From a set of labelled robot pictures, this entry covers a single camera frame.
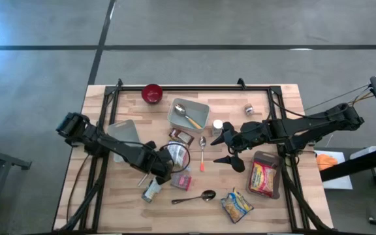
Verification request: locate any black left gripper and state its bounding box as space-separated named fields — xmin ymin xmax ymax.
xmin=138 ymin=140 xmax=173 ymax=185

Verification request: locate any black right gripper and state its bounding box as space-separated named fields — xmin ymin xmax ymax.
xmin=210 ymin=121 xmax=269 ymax=174

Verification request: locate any seasoning jar gold lid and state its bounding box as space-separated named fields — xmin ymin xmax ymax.
xmin=141 ymin=178 xmax=163 ymax=204

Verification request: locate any red yellow ramen packet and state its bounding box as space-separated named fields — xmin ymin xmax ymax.
xmin=249 ymin=161 xmax=277 ymax=198

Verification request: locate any pale grey plastic bin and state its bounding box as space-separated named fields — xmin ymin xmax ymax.
xmin=167 ymin=97 xmax=211 ymax=134

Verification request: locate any silver spoon wooden handle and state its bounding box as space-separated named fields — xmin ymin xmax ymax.
xmin=174 ymin=103 xmax=204 ymax=130

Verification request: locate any yellow blue noodle packet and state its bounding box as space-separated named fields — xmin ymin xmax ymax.
xmin=220 ymin=187 xmax=255 ymax=225

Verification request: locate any bagel seasoning jar white lid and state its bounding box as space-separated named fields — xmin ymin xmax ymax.
xmin=211 ymin=119 xmax=224 ymax=136

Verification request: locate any brown snack packet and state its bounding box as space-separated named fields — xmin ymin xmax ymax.
xmin=168 ymin=127 xmax=195 ymax=147

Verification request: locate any dark grey plastic bin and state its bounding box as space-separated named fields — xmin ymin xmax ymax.
xmin=246 ymin=150 xmax=285 ymax=200

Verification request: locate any dark metal spoon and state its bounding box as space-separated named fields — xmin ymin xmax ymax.
xmin=171 ymin=189 xmax=217 ymax=206

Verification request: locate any red bowl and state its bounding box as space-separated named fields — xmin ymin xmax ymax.
xmin=141 ymin=84 xmax=164 ymax=104

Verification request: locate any orange cloth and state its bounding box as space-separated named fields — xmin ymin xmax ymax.
xmin=316 ymin=153 xmax=339 ymax=172

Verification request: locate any white sheet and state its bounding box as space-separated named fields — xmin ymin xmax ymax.
xmin=314 ymin=149 xmax=354 ymax=191

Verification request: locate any black metal stand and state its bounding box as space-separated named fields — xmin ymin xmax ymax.
xmin=320 ymin=144 xmax=376 ymax=229

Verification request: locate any white plastic container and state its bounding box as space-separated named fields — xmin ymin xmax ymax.
xmin=349 ymin=146 xmax=376 ymax=161

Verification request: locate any grey metal table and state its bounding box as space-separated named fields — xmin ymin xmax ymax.
xmin=0 ymin=140 xmax=33 ymax=229

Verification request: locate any silver spoon white orange handle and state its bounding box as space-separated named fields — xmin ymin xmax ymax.
xmin=198 ymin=136 xmax=207 ymax=173

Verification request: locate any grey bin with handle cutout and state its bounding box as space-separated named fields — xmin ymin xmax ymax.
xmin=107 ymin=119 xmax=142 ymax=163

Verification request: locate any black aluminium frame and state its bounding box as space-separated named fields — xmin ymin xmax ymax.
xmin=59 ymin=77 xmax=334 ymax=233

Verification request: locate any brown cable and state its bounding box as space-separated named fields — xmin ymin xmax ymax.
xmin=66 ymin=153 xmax=90 ymax=223

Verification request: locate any thin black cable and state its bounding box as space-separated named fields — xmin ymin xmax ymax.
xmin=305 ymin=84 xmax=372 ymax=111

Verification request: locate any yellow cable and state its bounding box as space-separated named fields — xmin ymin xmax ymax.
xmin=346 ymin=93 xmax=374 ymax=107

